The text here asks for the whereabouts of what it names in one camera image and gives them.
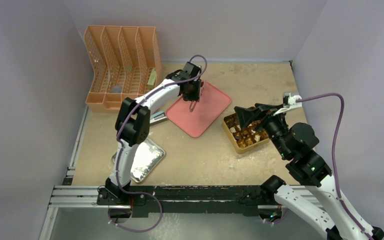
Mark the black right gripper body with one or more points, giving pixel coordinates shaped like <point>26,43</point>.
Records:
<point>266,117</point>

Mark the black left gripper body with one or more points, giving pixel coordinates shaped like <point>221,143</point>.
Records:
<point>192,94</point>

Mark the pink tongs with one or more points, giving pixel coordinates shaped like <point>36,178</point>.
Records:
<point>192,106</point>

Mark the pink plastic tray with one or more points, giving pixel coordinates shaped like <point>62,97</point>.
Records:
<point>211,104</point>

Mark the gold chocolate box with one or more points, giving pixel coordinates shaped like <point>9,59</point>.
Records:
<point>243,140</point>

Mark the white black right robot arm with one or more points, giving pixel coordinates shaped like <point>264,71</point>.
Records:
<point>336,219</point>

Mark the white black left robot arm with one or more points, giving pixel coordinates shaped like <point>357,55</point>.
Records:
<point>133,121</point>

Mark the grey blue stapler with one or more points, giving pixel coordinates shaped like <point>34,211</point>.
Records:
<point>158,117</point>

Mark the green eraser block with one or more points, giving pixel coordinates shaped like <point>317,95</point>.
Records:
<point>151,78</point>

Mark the orange plastic file organizer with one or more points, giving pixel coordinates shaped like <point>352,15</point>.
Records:
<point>121,57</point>

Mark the silver foil tray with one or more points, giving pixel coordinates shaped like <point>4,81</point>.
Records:
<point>136,162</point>

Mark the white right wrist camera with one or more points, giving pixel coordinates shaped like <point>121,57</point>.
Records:
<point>290,101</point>

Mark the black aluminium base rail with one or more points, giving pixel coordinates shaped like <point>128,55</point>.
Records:
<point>247,200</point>

